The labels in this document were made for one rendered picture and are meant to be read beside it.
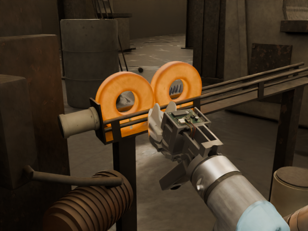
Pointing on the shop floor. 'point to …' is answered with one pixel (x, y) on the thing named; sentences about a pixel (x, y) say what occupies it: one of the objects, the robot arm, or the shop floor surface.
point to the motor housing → (90, 206)
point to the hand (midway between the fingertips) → (154, 115)
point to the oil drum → (88, 57)
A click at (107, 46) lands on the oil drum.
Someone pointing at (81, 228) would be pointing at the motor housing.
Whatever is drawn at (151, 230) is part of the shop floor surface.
